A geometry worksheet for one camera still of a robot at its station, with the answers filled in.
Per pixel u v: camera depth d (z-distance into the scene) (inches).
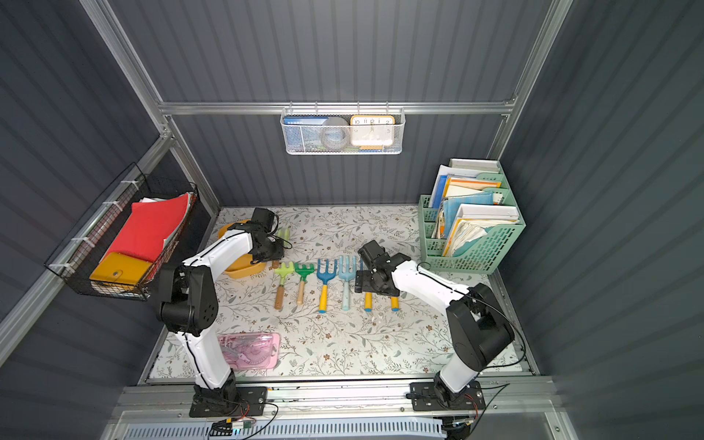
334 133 35.6
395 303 35.9
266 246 31.2
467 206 34.1
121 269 25.4
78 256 24.3
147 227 28.7
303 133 33.0
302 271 39.1
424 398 28.9
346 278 38.9
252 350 32.4
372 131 34.9
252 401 29.2
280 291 37.1
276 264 37.0
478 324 18.0
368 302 35.9
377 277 25.8
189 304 20.1
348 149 35.1
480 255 35.9
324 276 39.0
